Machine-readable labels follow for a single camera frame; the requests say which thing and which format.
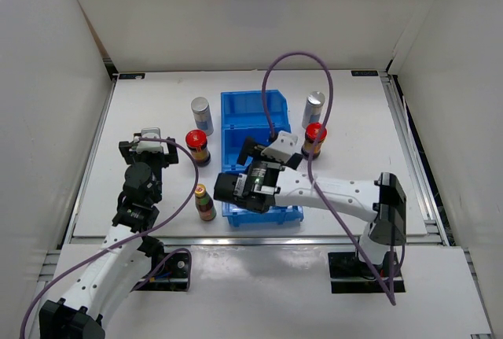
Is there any yellow-capped sauce bottle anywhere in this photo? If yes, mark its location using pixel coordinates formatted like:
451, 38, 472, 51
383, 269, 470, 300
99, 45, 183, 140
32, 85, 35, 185
194, 183, 216, 221

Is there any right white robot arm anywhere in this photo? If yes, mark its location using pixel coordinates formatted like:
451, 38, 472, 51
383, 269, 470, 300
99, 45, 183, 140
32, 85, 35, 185
213, 131, 406, 278

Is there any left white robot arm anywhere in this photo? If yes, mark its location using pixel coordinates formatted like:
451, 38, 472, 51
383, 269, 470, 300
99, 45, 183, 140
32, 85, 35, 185
39, 131, 178, 338

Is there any blue three-compartment plastic bin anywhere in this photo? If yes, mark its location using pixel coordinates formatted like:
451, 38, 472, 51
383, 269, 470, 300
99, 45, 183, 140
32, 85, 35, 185
221, 90, 304, 227

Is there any left red-lidded sauce jar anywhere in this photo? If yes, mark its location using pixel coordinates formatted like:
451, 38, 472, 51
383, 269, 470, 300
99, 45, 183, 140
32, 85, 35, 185
185, 129, 211, 167

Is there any red-lidded sauce jar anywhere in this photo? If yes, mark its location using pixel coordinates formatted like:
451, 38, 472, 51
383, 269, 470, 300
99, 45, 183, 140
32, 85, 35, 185
301, 123, 328, 159
185, 129, 211, 167

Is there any right red-lidded sauce jar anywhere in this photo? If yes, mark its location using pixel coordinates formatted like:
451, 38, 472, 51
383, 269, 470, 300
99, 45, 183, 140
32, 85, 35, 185
301, 123, 328, 159

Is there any left silver-capped white shaker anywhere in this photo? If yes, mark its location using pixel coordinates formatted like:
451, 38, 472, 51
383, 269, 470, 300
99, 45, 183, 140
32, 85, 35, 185
191, 97, 214, 136

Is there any silver-capped white shaker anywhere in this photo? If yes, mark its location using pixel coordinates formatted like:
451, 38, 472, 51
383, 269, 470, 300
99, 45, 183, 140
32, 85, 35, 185
302, 91, 325, 129
191, 97, 214, 136

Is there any right silver-capped white shaker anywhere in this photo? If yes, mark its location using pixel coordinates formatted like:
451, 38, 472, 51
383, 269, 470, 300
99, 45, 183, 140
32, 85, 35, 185
302, 91, 325, 129

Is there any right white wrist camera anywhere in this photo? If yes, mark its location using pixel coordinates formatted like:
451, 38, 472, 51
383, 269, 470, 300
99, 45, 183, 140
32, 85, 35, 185
260, 131, 298, 164

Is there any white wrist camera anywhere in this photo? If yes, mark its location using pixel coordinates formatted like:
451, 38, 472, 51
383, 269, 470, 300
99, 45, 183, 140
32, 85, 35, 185
133, 127, 163, 154
260, 131, 298, 164

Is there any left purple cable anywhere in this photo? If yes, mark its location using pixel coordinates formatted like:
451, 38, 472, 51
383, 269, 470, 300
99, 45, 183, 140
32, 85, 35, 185
19, 137, 199, 339

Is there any purple cable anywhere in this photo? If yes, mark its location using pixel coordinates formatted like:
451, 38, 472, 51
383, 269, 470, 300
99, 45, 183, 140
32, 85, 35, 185
19, 137, 199, 339
261, 51, 406, 307

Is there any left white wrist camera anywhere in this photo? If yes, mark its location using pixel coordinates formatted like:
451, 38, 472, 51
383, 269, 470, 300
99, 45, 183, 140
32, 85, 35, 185
133, 127, 163, 154

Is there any aluminium frame rail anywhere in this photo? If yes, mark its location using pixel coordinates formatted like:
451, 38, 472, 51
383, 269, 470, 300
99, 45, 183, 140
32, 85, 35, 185
69, 234, 443, 246

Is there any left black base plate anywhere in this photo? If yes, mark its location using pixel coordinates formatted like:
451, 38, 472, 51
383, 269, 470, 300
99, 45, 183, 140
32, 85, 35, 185
131, 248, 193, 292

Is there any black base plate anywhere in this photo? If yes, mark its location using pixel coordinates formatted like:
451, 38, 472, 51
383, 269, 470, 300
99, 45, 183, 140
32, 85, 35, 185
328, 252, 406, 294
131, 248, 193, 292

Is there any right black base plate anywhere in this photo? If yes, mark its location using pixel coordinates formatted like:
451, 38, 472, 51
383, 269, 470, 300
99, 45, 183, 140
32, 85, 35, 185
328, 252, 406, 294

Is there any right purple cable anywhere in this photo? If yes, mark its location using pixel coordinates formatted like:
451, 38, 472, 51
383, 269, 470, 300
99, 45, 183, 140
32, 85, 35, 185
261, 51, 406, 307

